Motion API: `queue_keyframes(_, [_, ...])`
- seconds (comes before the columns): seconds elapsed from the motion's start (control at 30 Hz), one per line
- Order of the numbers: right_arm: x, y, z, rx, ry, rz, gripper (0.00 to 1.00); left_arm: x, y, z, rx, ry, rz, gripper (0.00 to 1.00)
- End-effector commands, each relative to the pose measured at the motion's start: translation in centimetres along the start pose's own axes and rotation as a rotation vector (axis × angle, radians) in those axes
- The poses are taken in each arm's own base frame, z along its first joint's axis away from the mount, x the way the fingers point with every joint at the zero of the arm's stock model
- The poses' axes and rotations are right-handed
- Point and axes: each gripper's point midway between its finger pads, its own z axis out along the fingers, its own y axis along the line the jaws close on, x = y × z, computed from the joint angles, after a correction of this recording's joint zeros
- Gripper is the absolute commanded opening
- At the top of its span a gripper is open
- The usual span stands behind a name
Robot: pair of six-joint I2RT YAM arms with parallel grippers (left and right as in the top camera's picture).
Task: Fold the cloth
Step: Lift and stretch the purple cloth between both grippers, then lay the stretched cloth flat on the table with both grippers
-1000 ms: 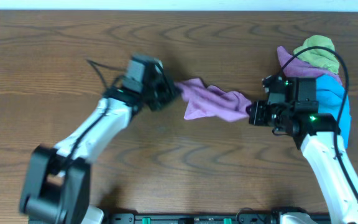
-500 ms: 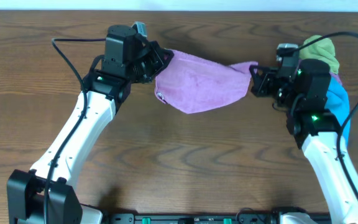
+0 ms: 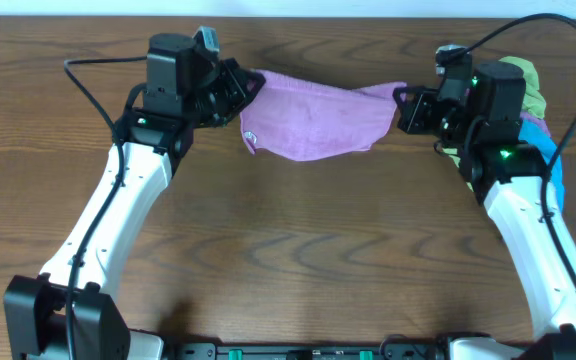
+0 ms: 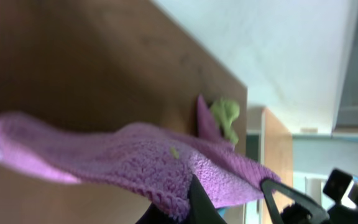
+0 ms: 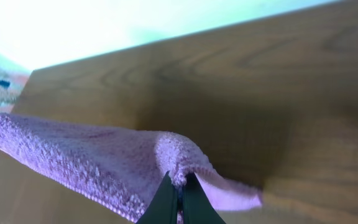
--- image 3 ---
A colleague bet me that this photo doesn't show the blue cloth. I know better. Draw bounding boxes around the blue cloth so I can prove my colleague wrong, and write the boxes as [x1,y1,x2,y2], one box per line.
[519,120,565,209]

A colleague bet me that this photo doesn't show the green cloth lower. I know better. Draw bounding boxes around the green cloth lower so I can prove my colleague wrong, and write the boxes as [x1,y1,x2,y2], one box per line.
[440,148,461,168]

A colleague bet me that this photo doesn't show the purple cloth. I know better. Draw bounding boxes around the purple cloth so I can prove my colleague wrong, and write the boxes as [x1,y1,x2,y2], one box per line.
[240,70,406,161]
[520,111,551,137]

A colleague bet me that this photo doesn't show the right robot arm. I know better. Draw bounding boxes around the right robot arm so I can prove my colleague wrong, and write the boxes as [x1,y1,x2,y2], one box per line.
[392,61,576,359]

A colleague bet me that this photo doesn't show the green cloth top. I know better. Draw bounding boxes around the green cloth top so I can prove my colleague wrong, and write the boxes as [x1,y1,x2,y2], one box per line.
[500,56,547,119]

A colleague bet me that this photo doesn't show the green cloth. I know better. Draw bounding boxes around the green cloth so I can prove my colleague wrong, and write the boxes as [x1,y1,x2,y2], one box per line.
[500,56,547,119]
[440,148,461,168]

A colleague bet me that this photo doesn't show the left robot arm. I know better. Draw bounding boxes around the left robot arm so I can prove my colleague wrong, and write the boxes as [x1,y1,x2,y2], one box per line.
[3,26,265,359]

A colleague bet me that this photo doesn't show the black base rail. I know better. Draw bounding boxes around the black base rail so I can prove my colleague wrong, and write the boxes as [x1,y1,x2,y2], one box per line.
[162,341,529,360]

